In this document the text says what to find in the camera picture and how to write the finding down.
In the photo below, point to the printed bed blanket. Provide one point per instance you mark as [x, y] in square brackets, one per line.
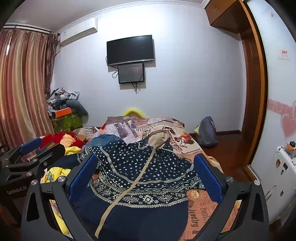
[161, 125]

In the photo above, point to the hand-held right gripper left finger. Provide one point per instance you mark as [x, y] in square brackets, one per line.
[83, 176]

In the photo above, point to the white air conditioner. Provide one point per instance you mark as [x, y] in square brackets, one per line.
[78, 30]

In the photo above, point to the brown cardboard box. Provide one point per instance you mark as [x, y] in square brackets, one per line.
[84, 134]

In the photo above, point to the red and white wall sign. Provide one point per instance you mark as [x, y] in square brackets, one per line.
[284, 54]

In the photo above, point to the red plush toy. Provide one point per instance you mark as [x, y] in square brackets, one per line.
[60, 137]

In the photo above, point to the striped brown curtain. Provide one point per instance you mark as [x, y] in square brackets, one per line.
[23, 81]

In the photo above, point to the navy patterned hoodie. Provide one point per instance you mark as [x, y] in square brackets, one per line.
[138, 166]

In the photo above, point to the white refrigerator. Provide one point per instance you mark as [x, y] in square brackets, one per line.
[277, 185]

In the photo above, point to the yellow fluffy toy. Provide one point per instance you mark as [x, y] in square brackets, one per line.
[134, 110]

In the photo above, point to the small black wall monitor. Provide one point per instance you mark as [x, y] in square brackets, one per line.
[131, 73]

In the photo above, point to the grey backpack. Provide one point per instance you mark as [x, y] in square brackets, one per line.
[208, 132]

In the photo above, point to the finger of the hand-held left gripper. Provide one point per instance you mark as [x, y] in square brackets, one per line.
[52, 151]
[30, 146]

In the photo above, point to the wooden wall cabinet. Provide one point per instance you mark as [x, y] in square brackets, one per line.
[222, 14]

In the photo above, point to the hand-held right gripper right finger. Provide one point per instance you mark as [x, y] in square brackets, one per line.
[208, 178]

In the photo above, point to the pile of clutter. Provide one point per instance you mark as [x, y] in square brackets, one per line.
[60, 97]

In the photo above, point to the green cloth covered table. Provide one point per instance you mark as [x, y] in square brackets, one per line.
[67, 124]

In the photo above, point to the blue denim jeans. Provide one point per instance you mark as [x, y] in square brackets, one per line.
[106, 139]

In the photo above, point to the yellow plush toy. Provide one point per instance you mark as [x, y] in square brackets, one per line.
[55, 172]

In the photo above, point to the orange box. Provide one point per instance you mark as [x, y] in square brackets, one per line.
[63, 112]

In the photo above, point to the large black wall television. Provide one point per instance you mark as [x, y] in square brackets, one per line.
[130, 49]

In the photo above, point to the pink heart wall sticker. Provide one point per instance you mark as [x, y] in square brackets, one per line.
[288, 120]

